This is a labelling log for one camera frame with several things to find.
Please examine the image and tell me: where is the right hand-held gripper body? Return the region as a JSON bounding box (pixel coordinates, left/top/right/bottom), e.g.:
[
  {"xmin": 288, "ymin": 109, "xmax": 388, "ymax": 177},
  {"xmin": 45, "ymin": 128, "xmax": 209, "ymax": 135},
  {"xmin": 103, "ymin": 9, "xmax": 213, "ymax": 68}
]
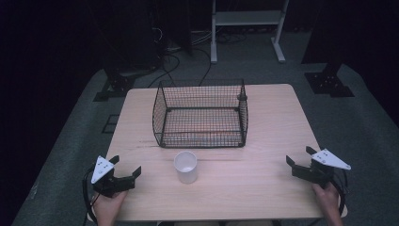
[{"xmin": 291, "ymin": 148, "xmax": 352, "ymax": 190}]

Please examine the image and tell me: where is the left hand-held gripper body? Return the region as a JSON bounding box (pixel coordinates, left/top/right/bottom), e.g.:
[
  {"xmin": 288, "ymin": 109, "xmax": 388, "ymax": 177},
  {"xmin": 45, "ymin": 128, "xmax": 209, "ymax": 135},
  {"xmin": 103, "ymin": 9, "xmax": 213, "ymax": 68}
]
[{"xmin": 90, "ymin": 154, "xmax": 136, "ymax": 199}]

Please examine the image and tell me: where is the person's right hand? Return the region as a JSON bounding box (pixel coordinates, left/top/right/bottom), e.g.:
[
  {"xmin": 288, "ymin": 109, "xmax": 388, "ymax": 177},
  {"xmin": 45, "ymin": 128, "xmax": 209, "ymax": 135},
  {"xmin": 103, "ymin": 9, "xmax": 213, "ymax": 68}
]
[{"xmin": 311, "ymin": 181, "xmax": 343, "ymax": 218}]

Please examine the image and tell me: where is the person's left hand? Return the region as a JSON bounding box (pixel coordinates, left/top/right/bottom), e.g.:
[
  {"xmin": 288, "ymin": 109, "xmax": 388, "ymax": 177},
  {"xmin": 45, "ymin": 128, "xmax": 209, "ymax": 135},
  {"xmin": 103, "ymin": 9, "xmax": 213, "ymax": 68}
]
[{"xmin": 91, "ymin": 189, "xmax": 128, "ymax": 222}]

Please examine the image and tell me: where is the white plastic cup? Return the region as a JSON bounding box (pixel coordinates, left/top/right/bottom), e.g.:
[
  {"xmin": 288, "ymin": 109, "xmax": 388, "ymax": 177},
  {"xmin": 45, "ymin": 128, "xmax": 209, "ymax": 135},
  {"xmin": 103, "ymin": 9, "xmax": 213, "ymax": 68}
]
[{"xmin": 173, "ymin": 151, "xmax": 199, "ymax": 185}]

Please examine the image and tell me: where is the black stand base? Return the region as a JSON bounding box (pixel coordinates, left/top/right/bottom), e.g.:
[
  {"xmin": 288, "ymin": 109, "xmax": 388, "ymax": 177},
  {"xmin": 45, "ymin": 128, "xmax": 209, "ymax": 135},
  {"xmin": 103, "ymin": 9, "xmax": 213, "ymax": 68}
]
[
  {"xmin": 92, "ymin": 68, "xmax": 139, "ymax": 103},
  {"xmin": 303, "ymin": 62, "xmax": 356, "ymax": 99}
]

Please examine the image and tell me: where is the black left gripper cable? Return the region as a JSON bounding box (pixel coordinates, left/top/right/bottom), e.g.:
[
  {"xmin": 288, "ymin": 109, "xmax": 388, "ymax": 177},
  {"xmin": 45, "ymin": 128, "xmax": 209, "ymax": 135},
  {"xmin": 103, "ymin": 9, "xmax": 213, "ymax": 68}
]
[{"xmin": 82, "ymin": 166, "xmax": 99, "ymax": 226}]

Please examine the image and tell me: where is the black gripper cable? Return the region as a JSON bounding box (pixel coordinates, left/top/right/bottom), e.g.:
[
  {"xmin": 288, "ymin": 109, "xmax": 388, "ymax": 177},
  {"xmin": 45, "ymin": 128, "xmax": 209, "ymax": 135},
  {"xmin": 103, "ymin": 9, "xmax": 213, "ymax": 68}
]
[
  {"xmin": 82, "ymin": 166, "xmax": 99, "ymax": 226},
  {"xmin": 329, "ymin": 169, "xmax": 350, "ymax": 217}
]

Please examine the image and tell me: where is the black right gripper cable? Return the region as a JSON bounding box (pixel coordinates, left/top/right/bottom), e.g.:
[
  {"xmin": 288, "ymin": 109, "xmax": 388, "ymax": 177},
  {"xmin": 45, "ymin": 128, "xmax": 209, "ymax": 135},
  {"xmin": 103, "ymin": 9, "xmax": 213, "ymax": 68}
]
[{"xmin": 329, "ymin": 169, "xmax": 350, "ymax": 217}]

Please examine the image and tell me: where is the black wire mesh basket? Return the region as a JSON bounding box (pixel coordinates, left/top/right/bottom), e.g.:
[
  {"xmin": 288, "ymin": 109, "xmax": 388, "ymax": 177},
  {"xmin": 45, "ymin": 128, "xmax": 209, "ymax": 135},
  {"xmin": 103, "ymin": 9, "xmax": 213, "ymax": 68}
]
[{"xmin": 152, "ymin": 78, "xmax": 249, "ymax": 149}]

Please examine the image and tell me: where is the black floor cable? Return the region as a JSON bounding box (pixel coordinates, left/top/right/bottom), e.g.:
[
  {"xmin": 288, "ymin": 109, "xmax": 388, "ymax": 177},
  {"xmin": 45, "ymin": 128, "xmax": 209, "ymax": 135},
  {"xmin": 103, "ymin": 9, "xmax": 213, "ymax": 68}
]
[{"xmin": 146, "ymin": 46, "xmax": 215, "ymax": 89}]

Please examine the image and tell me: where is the white metal table frame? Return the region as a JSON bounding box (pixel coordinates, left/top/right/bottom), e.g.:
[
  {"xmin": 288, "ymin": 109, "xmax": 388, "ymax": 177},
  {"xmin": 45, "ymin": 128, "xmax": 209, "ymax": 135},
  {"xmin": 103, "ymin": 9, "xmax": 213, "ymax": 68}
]
[{"xmin": 210, "ymin": 0, "xmax": 291, "ymax": 65}]

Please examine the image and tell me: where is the white floor cable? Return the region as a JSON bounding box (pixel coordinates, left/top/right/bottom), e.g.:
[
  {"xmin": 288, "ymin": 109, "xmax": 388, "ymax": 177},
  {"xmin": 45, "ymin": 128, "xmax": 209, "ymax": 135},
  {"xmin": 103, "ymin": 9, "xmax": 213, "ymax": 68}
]
[{"xmin": 152, "ymin": 26, "xmax": 215, "ymax": 53}]

